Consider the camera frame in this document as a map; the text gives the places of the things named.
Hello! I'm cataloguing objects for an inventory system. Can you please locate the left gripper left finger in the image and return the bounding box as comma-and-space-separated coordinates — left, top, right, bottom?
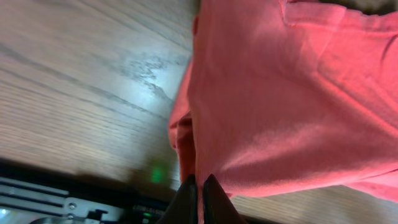
156, 175, 198, 224

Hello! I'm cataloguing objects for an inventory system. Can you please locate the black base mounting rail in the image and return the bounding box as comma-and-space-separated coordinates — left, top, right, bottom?
0, 158, 280, 224

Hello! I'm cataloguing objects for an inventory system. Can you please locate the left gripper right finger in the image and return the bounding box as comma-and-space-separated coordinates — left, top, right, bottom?
203, 174, 248, 224

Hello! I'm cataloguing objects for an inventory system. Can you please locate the red-orange t-shirt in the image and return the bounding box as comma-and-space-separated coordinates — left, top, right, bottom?
169, 0, 397, 223

